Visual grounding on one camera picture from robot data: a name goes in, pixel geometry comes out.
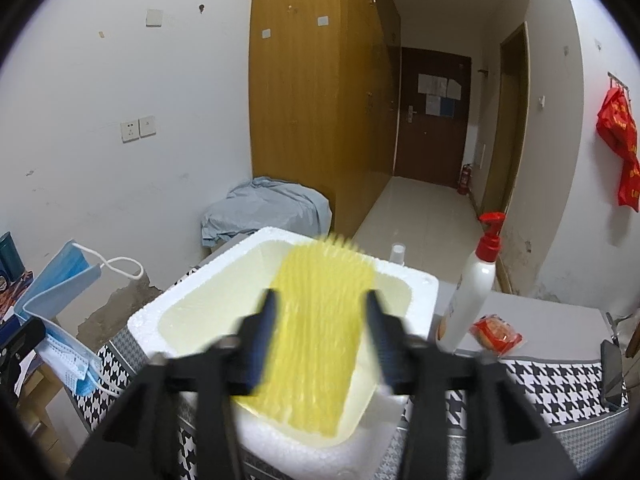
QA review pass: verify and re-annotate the red snack packet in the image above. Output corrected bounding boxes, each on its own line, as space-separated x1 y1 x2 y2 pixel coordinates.
469 314 526 358

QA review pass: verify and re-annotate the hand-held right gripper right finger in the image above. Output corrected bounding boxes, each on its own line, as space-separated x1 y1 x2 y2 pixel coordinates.
366 290 581 480

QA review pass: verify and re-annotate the wooden stool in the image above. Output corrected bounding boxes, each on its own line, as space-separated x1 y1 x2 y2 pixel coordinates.
15 360 76 461

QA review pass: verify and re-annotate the large white paper notice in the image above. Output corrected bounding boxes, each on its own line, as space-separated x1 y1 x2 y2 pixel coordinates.
419 74 447 97

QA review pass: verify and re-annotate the white lotion bottle red pump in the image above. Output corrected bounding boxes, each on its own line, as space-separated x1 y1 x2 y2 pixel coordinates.
434 211 507 356

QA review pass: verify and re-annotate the wooden side door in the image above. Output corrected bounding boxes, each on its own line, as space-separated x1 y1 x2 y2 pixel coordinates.
482 21 531 293

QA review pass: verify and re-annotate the dark brown door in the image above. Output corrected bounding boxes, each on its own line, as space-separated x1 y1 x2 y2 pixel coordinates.
393 46 472 191

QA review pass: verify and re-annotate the light blue cloth pile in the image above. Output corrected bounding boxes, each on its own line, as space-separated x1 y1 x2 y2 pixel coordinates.
201 176 333 248

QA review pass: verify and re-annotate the dark teal cup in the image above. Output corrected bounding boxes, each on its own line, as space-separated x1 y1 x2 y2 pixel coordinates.
0 232 25 281

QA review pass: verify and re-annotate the blue face mask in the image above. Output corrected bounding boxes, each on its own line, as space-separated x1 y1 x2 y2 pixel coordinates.
15 241 146 322
37 317 132 403

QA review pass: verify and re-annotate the wooden wardrobe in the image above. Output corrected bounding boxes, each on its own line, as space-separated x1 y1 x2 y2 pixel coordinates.
249 0 403 238

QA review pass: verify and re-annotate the black smartphone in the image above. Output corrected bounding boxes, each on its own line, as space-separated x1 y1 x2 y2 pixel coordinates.
600 340 630 413

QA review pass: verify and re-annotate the blue paper notice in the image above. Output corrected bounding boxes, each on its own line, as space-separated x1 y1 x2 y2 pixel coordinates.
426 95 455 117

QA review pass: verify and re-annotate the colourful printed box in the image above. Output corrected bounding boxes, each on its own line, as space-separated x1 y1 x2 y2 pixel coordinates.
0 270 36 323

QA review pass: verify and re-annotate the white foam box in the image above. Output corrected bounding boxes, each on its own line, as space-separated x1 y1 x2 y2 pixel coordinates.
127 226 440 480

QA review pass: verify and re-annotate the houndstooth patterned table mat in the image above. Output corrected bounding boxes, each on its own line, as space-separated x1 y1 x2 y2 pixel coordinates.
70 250 640 480

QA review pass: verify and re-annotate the red plastic bag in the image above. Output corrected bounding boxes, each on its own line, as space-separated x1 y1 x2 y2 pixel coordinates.
596 87 640 212

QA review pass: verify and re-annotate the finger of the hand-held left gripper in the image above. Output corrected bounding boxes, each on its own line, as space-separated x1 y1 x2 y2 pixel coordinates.
0 317 47 401

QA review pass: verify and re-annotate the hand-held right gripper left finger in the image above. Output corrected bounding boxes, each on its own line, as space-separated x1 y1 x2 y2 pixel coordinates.
65 289 279 480

